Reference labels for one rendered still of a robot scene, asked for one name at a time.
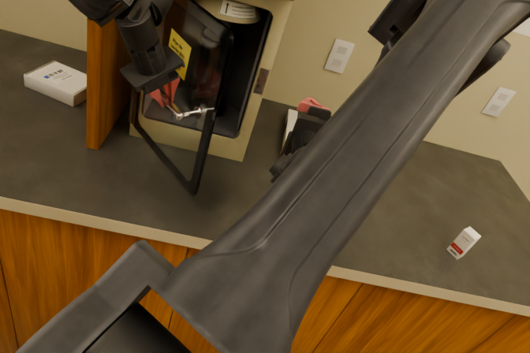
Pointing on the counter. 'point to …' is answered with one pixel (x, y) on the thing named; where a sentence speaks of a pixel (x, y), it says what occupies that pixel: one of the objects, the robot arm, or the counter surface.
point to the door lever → (179, 109)
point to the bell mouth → (227, 8)
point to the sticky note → (180, 51)
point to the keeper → (261, 81)
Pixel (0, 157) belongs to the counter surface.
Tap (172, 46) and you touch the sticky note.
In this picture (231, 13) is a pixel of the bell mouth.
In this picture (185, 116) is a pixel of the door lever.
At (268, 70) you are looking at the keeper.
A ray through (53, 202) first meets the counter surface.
